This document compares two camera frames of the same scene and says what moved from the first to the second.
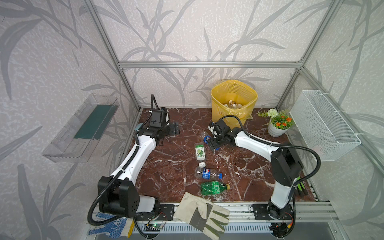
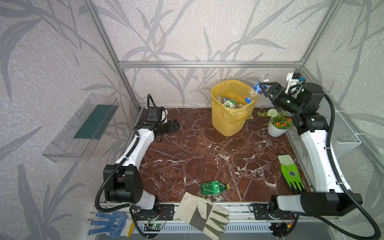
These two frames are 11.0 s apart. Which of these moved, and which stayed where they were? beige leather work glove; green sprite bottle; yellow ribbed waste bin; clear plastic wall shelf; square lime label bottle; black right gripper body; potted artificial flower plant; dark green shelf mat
Moved: black right gripper body; square lime label bottle
Stayed: beige leather work glove; dark green shelf mat; potted artificial flower plant; clear plastic wall shelf; yellow ribbed waste bin; green sprite bottle
